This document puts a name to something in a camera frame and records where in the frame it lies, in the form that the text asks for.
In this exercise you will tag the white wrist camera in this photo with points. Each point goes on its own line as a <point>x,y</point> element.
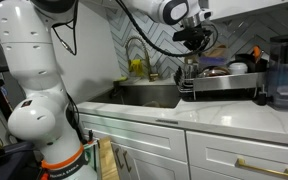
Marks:
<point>205,15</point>

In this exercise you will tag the white lidded cup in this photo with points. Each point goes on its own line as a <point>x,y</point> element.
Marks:
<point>238,68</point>

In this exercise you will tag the black dish drying rack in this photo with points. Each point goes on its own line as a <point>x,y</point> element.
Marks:
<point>227,81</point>

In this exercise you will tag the white upper cabinet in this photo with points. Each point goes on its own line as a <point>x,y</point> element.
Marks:
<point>250,8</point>

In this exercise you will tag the stainless steel sink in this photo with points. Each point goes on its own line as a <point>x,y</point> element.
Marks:
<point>140,95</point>

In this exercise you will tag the small black dispenser bottle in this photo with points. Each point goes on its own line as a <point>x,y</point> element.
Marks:
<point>261,96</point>

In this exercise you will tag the clear Brita water dispenser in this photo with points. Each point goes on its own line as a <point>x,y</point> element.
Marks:
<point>285,73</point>

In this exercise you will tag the leaning wooden board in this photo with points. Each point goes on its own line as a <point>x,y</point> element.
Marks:
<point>108,160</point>

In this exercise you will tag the yellow sponge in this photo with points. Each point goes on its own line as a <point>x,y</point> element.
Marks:
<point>121,79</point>

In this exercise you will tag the stainless steel bowl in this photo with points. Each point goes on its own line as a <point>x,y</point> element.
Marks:
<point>214,71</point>

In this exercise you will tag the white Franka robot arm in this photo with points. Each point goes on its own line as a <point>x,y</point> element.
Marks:
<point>30,50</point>

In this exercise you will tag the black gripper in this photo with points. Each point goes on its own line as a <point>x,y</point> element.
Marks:
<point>192,34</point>

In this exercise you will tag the black storage bin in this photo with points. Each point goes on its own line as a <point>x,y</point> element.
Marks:
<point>14,163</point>

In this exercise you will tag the wooden cutting board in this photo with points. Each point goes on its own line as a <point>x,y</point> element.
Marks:
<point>217,50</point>

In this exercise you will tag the gold spring faucet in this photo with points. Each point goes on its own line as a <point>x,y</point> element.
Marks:
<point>147,63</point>

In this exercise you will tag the clear plastic bottle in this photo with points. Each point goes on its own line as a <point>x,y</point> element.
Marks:
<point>190,68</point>

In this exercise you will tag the white base cabinet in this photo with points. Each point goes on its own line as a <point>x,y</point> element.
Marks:
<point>157,140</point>

